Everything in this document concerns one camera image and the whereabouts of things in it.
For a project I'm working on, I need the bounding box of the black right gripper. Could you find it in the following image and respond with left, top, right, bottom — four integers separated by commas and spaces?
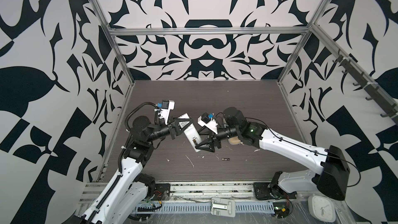
196, 124, 242, 152

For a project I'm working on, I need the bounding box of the white remote control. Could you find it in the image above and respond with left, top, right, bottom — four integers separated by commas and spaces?
184, 124, 202, 152

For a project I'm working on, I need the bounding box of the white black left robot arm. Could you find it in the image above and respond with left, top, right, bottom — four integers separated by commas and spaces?
69, 100, 193, 224

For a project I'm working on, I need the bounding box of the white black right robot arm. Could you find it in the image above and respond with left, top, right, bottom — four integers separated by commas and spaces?
195, 107, 355, 201

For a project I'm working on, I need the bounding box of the wooden board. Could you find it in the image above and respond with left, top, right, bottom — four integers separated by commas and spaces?
228, 137, 242, 145

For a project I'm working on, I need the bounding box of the small green circuit board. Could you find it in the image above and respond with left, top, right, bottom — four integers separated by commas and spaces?
273, 201, 293, 219

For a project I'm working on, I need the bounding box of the white square clock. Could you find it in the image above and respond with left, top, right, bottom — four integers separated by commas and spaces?
308, 195, 336, 223

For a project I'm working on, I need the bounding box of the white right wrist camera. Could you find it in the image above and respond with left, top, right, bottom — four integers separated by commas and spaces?
198, 113, 218, 134

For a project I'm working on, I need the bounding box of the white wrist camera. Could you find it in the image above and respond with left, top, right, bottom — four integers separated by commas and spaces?
154, 100, 175, 124
198, 113, 218, 134

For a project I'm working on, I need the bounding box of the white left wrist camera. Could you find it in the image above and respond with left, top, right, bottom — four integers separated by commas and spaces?
154, 100, 175, 124

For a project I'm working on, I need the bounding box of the white mounting bracket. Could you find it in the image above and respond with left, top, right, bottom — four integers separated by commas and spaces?
210, 198, 236, 218

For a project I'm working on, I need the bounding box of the white slotted cable duct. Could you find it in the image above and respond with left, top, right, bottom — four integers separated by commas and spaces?
132, 202, 275, 214

